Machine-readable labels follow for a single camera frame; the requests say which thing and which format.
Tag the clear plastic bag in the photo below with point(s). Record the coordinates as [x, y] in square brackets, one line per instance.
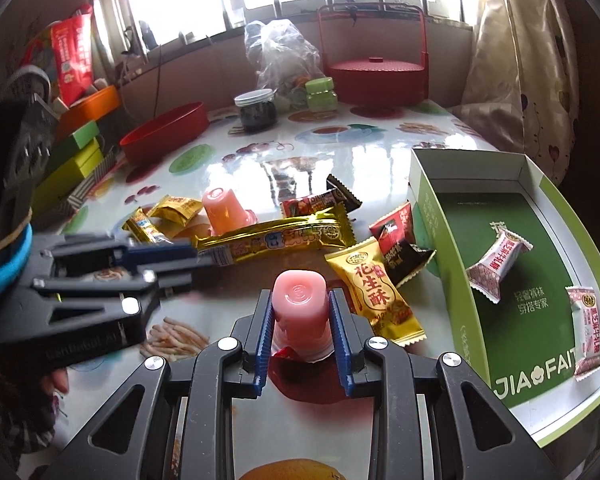
[280, 55]

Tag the pink jelly cup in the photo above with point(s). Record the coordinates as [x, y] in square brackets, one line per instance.
[222, 207]
[300, 305]

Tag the red snack bag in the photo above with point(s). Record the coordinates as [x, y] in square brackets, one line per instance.
[72, 55]

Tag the yellow-green box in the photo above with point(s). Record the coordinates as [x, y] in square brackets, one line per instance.
[67, 175]

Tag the orange box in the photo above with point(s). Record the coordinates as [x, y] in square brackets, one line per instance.
[90, 107]

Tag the small green jar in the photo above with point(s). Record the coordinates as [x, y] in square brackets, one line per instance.
[321, 95]

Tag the red and black candy packet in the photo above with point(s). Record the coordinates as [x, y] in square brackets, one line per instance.
[320, 202]
[397, 237]

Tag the person's left forearm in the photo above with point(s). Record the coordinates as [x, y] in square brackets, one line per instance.
[15, 410]

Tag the gold candy packet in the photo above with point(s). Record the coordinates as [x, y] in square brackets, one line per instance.
[375, 285]
[177, 207]

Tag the white and red wrapped candy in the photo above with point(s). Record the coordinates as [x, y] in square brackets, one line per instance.
[497, 265]
[585, 335]

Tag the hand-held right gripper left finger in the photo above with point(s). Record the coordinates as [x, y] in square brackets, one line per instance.
[262, 340]

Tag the dark jar with clear lid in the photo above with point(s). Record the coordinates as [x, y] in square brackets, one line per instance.
[255, 110]

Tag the red round bowl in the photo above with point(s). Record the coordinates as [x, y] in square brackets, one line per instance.
[165, 130]

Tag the gold and blue stick packet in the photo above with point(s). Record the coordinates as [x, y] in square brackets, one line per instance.
[145, 227]

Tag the green and white cardboard box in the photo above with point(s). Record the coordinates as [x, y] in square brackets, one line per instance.
[525, 240]

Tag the long gold snack bar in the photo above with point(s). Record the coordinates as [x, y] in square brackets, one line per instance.
[280, 240]

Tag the beige patterned curtain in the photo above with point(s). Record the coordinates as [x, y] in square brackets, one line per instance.
[520, 60]

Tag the colourful printed bag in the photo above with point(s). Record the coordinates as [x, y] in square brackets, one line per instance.
[35, 50]

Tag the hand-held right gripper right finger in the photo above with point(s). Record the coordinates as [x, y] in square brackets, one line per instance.
[337, 340]

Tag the person's left hand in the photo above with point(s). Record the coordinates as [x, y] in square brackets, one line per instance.
[60, 382]

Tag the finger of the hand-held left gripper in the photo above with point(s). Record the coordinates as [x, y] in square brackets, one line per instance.
[150, 254]
[105, 280]

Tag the black and white striped box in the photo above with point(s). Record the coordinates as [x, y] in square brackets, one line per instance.
[87, 187]

